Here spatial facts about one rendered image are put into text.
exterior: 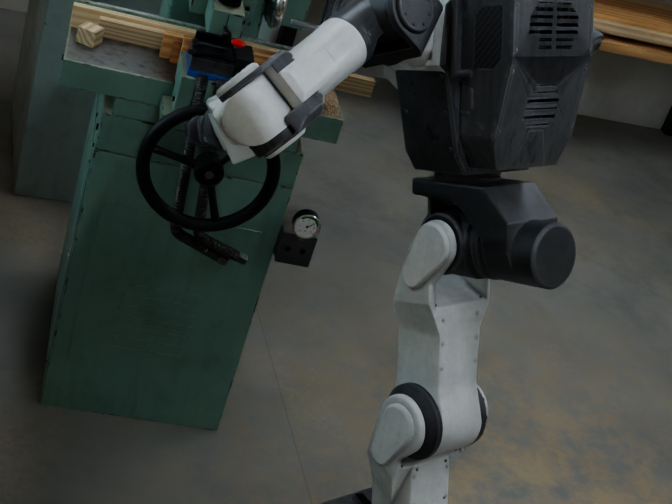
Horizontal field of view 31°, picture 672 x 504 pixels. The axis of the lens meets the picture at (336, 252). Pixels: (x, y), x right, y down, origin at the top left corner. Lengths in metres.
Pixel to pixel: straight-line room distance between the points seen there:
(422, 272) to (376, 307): 1.62
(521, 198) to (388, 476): 0.59
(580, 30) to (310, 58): 0.49
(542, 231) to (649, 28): 3.33
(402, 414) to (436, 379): 0.09
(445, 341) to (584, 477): 1.31
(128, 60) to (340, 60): 0.84
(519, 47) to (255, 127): 0.45
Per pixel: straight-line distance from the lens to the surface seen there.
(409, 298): 2.17
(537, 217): 2.07
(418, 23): 1.92
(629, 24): 5.24
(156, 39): 2.68
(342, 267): 3.88
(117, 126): 2.59
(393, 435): 2.24
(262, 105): 1.79
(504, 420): 3.49
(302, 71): 1.80
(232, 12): 2.62
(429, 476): 2.34
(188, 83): 2.45
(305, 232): 2.66
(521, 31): 1.95
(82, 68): 2.54
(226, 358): 2.92
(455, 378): 2.23
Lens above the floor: 1.93
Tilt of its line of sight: 29 degrees down
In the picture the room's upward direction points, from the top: 19 degrees clockwise
